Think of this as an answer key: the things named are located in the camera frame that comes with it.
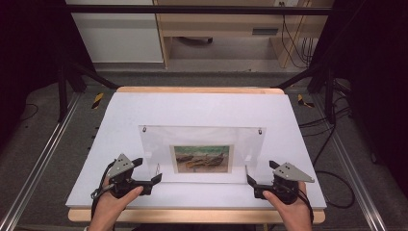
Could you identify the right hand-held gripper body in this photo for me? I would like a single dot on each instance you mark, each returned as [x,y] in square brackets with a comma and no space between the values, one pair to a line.
[288,179]

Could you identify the clear acrylic photo frame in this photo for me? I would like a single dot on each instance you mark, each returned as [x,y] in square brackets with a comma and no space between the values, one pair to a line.
[202,159]

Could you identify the person's right hand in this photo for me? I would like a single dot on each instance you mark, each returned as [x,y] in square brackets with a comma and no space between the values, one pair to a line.
[295,215]

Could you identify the person's left hand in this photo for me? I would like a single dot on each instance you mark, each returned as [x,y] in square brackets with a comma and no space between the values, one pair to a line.
[107,211]

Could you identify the yellow clamp left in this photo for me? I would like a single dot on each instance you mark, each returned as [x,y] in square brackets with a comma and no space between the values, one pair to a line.
[97,100]

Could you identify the white cabinet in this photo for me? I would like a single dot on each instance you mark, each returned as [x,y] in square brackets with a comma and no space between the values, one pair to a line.
[118,35]

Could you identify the yellow clamp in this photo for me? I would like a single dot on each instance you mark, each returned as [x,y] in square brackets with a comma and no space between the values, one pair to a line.
[302,101]
[97,100]

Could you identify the black curtain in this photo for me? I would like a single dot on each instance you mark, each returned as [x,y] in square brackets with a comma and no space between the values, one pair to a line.
[29,48]
[375,64]

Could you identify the wooden table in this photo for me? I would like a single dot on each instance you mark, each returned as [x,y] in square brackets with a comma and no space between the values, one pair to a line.
[192,215]

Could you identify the aluminium floor rail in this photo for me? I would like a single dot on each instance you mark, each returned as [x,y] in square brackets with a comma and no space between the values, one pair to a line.
[352,173]
[38,163]

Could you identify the yellow clamp right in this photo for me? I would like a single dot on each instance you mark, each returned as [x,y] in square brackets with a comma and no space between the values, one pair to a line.
[302,101]

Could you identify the black metal stand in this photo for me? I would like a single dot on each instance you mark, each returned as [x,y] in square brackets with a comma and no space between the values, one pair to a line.
[329,96]
[62,93]

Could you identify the white table board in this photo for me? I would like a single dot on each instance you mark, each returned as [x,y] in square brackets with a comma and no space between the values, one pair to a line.
[205,109]

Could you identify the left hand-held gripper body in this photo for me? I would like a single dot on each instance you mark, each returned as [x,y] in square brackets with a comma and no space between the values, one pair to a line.
[120,166]

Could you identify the light wooden desk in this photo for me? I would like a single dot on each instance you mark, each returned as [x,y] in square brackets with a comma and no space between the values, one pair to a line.
[221,24]

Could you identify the black horizontal frame bar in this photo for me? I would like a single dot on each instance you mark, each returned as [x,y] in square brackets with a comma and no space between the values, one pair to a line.
[192,9]

